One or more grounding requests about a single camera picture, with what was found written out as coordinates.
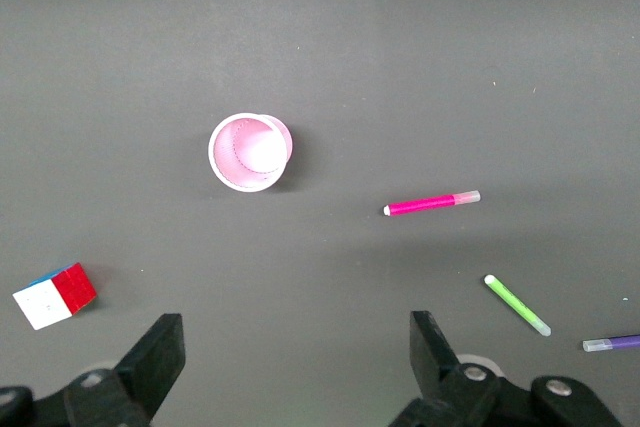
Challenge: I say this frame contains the pink plastic cup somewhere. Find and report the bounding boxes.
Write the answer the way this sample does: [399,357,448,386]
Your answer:
[207,112,295,193]

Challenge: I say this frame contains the red and white box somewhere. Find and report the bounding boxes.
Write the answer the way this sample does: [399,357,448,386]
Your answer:
[11,261,98,332]

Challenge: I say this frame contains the purple marker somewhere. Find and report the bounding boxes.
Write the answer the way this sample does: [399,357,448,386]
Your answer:
[581,334,640,353]

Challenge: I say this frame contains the pink marker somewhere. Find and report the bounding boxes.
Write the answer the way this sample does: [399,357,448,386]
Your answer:
[382,189,482,217]

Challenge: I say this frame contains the green marker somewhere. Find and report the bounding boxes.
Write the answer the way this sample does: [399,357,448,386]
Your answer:
[483,273,553,338]

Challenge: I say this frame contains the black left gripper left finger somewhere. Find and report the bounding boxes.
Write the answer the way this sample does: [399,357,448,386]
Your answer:
[63,313,186,427]

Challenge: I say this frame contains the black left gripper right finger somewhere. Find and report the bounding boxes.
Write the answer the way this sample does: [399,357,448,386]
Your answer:
[389,310,501,427]

